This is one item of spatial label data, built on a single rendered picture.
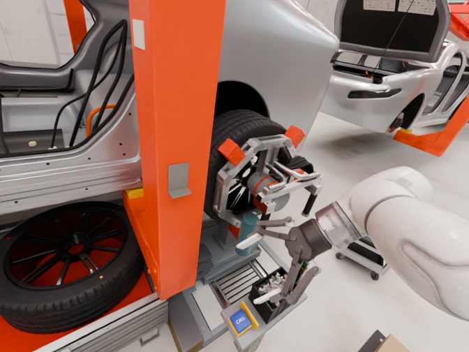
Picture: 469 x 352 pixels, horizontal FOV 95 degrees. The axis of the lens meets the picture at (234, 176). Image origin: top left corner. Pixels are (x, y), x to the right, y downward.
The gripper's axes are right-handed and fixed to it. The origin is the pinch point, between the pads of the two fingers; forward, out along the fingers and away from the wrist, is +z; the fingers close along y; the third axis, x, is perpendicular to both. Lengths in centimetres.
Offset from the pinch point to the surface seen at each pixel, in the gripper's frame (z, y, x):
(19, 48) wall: 383, -735, -97
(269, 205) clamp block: -5.0, -27.3, 25.7
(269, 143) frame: -18, -55, 25
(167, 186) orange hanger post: 8.7, -26.0, -16.3
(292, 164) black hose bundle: -21, -50, 42
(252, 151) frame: -10, -52, 19
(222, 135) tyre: -3, -65, 11
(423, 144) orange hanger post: -191, -150, 333
